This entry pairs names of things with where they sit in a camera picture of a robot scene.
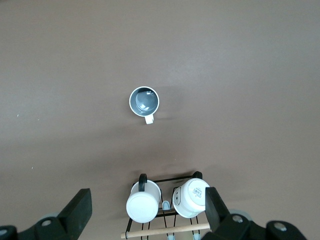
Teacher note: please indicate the white mug with face print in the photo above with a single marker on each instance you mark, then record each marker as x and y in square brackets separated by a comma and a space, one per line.
[191, 197]

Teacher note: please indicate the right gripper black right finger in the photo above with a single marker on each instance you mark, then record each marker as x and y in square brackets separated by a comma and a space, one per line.
[220, 225]

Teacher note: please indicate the white mug with grey interior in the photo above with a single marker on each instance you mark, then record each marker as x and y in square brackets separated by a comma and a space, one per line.
[143, 100]

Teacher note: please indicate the wooden rack bar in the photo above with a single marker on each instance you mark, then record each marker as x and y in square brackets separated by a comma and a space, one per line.
[165, 230]

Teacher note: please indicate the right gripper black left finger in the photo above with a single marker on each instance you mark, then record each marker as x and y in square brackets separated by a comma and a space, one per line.
[75, 215]

